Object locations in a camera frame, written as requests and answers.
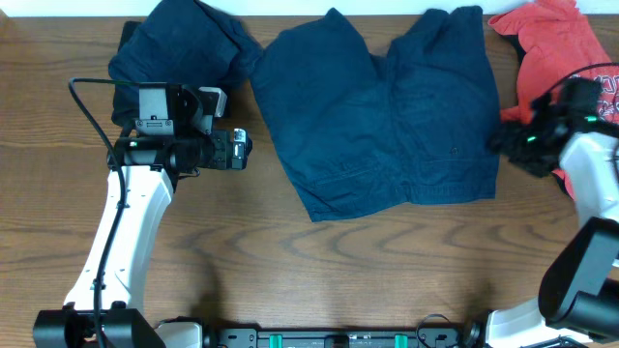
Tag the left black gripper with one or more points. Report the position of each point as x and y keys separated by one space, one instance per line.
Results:
x=238 y=159

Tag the navy blue shorts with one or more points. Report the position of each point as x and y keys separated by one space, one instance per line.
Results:
x=199 y=15
x=358 y=133

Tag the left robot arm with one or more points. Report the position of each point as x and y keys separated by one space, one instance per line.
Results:
x=171 y=138

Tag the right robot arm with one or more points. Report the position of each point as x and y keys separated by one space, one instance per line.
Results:
x=577 y=303

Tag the folded black garment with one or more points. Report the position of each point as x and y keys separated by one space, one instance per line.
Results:
x=173 y=53

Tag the folded navy blue shorts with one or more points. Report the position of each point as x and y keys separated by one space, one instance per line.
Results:
x=199 y=15

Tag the red printed t-shirt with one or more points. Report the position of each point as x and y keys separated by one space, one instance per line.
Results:
x=552 y=39

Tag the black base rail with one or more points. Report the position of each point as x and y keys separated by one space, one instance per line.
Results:
x=432 y=336

